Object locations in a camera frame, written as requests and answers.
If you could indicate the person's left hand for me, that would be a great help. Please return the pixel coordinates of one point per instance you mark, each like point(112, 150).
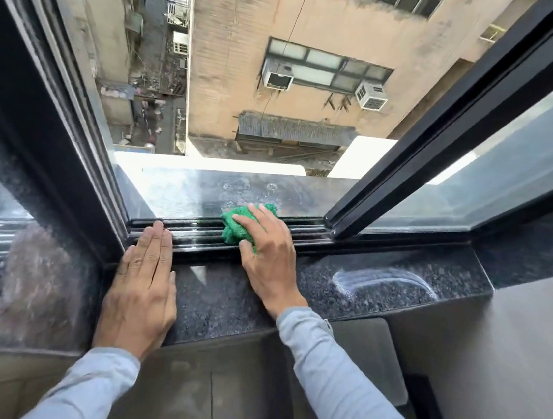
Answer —
point(139, 300)

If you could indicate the person's right hand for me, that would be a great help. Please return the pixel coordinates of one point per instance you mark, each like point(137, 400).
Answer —
point(272, 266)

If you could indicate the person's left thumb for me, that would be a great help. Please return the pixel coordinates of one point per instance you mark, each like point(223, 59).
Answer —
point(173, 294)

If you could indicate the person's right middle finger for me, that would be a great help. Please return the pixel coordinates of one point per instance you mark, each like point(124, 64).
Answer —
point(267, 215)

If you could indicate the person's left middle finger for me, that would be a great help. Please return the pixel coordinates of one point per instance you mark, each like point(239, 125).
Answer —
point(155, 248)

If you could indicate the person's right thumb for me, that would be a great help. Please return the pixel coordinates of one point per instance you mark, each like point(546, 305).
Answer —
point(246, 253)

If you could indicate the person's left little finger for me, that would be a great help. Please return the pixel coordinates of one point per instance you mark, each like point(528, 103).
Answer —
point(129, 259)

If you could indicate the green cleaning cloth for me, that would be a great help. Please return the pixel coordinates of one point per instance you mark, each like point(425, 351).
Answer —
point(234, 232)

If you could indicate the person's left forearm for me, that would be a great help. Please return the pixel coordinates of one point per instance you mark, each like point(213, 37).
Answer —
point(87, 389)

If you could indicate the person's right forearm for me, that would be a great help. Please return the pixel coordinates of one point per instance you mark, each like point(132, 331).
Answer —
point(345, 393)

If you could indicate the dark granite outer ledge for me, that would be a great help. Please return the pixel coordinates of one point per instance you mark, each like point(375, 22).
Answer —
point(189, 192)

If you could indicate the grey corrugated awning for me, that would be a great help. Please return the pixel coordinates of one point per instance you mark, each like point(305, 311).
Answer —
point(295, 129)

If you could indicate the dark granite windowsill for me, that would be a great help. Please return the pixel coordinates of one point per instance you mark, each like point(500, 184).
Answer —
point(377, 283)

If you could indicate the white window air conditioner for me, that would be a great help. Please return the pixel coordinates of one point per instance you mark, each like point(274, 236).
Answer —
point(371, 97)
point(278, 75)

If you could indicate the dark framed building window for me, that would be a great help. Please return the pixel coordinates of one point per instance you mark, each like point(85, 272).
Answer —
point(322, 68)

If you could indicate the small blue-grey awning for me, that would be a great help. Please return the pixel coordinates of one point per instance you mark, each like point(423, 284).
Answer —
point(116, 90)

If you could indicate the grey rounded panel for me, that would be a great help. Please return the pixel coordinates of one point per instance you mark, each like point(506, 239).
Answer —
point(374, 357)

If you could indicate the beige concrete building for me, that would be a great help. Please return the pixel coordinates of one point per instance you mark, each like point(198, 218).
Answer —
point(236, 38)

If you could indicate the small white air conditioner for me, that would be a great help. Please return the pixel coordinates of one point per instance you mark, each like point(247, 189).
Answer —
point(180, 43)

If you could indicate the black sliding window sash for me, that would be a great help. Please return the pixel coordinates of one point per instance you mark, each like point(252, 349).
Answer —
point(466, 114)

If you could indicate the metal balcony cage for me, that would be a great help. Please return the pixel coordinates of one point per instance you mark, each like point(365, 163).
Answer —
point(177, 4)

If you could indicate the grey weathered building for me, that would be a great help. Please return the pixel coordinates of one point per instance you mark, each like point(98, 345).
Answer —
point(95, 7)

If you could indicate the black window track rail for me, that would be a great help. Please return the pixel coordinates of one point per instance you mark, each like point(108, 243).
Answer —
point(193, 237)

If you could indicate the black fixed window frame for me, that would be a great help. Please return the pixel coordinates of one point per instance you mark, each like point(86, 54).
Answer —
point(54, 107)

